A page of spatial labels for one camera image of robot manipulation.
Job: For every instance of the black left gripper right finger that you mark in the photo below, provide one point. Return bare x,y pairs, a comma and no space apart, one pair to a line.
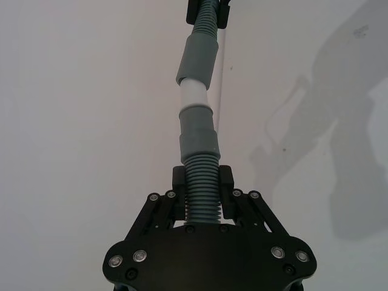
226,188

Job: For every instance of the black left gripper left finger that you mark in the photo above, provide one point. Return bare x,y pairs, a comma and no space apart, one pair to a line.
177,188

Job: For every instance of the white plastic connector tube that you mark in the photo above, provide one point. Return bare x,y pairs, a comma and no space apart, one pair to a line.
194,92

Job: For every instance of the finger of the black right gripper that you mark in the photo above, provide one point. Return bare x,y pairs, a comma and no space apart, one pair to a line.
223,15
192,12

